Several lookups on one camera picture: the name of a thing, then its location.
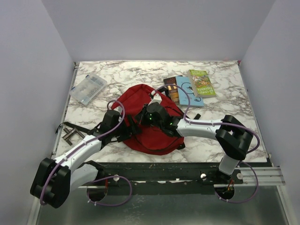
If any purple cable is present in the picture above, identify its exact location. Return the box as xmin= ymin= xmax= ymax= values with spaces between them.
xmin=153 ymin=84 xmax=261 ymax=204
xmin=39 ymin=100 xmax=133 ymax=207

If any light blue book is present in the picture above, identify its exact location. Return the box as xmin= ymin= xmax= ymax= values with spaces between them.
xmin=175 ymin=76 xmax=204 ymax=107

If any aluminium extrusion rail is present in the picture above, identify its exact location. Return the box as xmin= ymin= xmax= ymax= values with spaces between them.
xmin=234 ymin=165 xmax=285 ymax=187

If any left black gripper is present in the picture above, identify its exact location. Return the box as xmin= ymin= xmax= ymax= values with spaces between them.
xmin=111 ymin=114 xmax=142 ymax=142

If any dark brown book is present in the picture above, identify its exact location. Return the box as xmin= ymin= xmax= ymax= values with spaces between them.
xmin=163 ymin=77 xmax=179 ymax=104

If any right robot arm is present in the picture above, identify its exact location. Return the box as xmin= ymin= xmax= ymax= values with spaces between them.
xmin=135 ymin=102 xmax=254 ymax=184

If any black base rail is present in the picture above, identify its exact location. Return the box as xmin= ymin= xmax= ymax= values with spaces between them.
xmin=87 ymin=161 xmax=243 ymax=195

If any clear plastic storage box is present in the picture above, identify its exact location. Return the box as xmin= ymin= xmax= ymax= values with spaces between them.
xmin=70 ymin=73 xmax=107 ymax=106

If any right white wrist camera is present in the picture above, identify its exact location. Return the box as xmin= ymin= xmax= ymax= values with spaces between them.
xmin=149 ymin=90 xmax=162 ymax=105

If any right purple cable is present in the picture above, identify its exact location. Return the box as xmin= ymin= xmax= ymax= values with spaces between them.
xmin=153 ymin=84 xmax=261 ymax=204

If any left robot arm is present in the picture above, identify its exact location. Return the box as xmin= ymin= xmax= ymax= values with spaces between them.
xmin=30 ymin=110 xmax=130 ymax=208

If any black metal bracket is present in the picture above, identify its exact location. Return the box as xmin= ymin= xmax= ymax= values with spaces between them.
xmin=62 ymin=127 xmax=85 ymax=146

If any green illustrated book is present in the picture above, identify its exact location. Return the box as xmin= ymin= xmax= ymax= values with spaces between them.
xmin=187 ymin=70 xmax=216 ymax=98

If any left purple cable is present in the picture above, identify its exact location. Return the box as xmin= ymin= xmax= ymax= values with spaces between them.
xmin=39 ymin=100 xmax=133 ymax=207

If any red student backpack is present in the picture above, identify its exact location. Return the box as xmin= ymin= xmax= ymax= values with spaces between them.
xmin=55 ymin=84 xmax=202 ymax=156

